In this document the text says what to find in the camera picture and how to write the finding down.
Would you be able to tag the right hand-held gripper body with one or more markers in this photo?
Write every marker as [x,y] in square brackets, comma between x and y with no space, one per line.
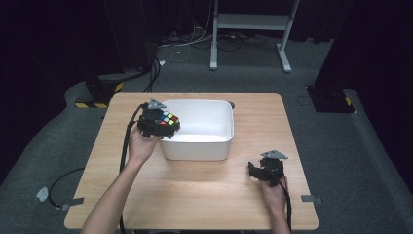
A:
[273,169]

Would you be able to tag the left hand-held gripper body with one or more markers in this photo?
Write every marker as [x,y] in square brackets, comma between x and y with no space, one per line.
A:
[148,122]

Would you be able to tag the multicoloured puzzle cube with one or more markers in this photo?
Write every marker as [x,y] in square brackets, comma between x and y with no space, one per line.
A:
[168,119]

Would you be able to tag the white plastic bin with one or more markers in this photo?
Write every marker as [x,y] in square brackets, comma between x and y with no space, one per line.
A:
[201,130]

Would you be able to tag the person's left hand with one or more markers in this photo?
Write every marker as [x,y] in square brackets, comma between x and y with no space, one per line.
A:
[142,146]

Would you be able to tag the person's right hand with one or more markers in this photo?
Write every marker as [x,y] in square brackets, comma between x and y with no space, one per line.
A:
[274,196]

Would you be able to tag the grey tape strip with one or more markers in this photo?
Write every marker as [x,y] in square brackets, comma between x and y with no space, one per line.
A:
[74,202]
[310,198]

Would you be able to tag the black base with yellow stripes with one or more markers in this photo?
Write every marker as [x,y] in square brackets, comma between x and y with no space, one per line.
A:
[100,91]

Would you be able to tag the black base with yellow mark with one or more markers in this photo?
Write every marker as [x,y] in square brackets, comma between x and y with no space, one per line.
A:
[331,100]

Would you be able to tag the grey metal stand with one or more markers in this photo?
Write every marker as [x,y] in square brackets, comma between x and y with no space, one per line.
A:
[246,22]

